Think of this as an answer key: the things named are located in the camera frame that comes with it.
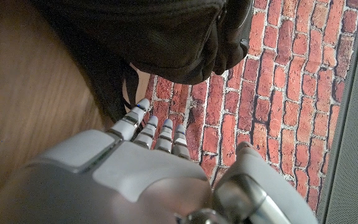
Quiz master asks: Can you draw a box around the brick print backdrop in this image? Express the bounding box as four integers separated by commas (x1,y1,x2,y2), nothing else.
144,0,358,216

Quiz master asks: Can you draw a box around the black backpack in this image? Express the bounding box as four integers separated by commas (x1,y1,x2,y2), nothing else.
29,0,255,123

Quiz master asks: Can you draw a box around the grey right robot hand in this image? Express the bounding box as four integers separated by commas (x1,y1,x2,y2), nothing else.
0,98,319,224

